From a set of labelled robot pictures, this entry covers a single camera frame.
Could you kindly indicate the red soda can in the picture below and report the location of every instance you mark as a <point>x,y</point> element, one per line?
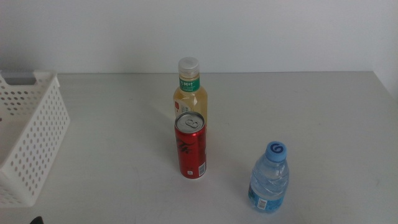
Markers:
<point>190,149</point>

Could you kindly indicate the white perforated plastic basket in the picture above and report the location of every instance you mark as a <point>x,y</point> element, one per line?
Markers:
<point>37,130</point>

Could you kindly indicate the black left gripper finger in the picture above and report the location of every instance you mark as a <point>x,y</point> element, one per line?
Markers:
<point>37,220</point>

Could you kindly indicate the yellow tea bottle green label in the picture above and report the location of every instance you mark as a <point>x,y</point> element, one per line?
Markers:
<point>190,84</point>

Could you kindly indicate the small water bottle blue cap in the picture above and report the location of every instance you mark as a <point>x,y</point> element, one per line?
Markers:
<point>270,177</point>

